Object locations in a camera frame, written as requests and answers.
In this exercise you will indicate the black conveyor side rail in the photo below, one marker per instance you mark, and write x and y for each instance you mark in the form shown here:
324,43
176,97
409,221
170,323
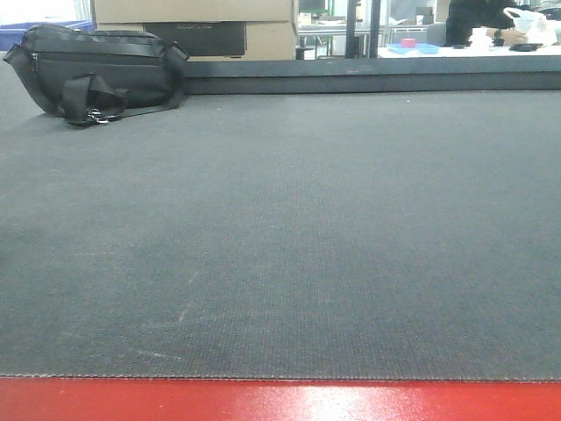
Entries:
379,75

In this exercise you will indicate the white plastic bag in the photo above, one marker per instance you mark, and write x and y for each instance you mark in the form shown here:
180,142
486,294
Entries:
534,25

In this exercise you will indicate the person in black clothing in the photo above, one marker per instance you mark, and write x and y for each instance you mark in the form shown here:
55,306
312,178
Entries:
463,16

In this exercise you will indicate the dark grey conveyor belt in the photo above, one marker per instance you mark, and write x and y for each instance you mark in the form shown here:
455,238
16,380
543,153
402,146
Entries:
380,237

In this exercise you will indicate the black vertical metal post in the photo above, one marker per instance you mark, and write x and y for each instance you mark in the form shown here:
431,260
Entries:
351,44

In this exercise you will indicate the small red block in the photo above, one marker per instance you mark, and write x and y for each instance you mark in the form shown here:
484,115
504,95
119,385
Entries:
408,43

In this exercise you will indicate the upper cardboard box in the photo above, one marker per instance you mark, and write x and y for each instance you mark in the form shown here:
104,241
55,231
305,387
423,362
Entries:
138,11

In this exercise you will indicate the light blue tray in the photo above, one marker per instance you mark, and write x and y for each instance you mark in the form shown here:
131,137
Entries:
418,48

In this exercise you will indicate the blue bin far left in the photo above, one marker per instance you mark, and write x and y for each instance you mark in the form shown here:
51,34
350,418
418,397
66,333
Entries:
13,33

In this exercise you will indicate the red conveyor front edge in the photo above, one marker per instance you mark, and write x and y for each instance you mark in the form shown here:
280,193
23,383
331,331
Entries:
142,399

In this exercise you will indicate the white background table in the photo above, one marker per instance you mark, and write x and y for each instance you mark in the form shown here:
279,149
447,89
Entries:
492,51

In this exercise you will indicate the black fabric shoulder bag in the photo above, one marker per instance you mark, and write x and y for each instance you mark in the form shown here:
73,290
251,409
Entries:
96,77

